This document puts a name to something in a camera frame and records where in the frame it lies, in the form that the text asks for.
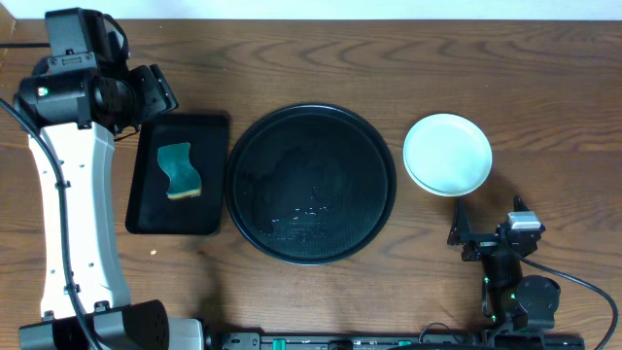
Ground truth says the green yellow sponge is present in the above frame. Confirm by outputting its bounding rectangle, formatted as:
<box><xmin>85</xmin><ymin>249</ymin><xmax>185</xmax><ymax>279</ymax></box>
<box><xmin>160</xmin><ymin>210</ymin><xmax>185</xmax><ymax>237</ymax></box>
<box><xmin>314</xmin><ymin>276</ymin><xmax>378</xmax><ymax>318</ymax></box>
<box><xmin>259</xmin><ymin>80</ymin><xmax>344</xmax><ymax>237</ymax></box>
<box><xmin>156</xmin><ymin>142</ymin><xmax>202</xmax><ymax>200</ymax></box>

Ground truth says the mint green plate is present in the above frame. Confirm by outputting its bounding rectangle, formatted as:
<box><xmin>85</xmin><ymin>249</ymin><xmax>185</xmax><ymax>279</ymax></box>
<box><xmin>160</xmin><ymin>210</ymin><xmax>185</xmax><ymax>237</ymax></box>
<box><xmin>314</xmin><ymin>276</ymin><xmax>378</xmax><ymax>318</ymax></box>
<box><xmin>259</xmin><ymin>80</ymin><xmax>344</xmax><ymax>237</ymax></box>
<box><xmin>402</xmin><ymin>113</ymin><xmax>493</xmax><ymax>197</ymax></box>

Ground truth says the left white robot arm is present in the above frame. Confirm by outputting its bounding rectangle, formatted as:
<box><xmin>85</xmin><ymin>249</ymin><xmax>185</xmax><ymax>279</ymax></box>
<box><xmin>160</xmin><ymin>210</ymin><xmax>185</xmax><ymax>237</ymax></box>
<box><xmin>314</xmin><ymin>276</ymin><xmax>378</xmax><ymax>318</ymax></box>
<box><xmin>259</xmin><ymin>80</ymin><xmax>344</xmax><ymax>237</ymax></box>
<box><xmin>6</xmin><ymin>8</ymin><xmax>206</xmax><ymax>349</ymax></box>

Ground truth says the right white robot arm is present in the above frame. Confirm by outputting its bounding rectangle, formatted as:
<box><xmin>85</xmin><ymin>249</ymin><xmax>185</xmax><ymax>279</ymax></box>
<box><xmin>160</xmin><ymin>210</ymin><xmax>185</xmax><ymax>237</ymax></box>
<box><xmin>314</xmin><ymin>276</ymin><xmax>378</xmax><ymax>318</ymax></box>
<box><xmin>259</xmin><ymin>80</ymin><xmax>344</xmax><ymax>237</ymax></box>
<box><xmin>447</xmin><ymin>195</ymin><xmax>561</xmax><ymax>346</ymax></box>

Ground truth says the rectangular black tray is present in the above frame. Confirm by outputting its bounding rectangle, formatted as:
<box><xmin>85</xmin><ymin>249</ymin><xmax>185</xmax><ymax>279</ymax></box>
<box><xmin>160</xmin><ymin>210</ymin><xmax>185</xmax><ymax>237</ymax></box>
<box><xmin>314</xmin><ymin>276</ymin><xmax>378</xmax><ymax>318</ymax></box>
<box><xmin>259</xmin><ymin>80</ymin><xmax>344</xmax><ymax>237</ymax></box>
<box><xmin>125</xmin><ymin>112</ymin><xmax>229</xmax><ymax>235</ymax></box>

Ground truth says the round black tray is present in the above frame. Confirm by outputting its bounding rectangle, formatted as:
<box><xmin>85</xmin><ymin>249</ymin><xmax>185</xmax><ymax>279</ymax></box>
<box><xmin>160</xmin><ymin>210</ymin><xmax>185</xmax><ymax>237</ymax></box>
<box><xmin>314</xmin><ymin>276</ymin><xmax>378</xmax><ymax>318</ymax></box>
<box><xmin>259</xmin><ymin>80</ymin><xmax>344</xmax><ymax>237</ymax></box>
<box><xmin>225</xmin><ymin>104</ymin><xmax>397</xmax><ymax>265</ymax></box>

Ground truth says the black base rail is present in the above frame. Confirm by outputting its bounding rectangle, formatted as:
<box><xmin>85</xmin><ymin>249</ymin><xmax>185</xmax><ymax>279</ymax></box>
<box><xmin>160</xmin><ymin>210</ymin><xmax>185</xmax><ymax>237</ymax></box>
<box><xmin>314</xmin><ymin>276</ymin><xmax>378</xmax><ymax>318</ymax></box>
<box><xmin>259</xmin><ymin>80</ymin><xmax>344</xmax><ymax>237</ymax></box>
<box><xmin>213</xmin><ymin>332</ymin><xmax>586</xmax><ymax>350</ymax></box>

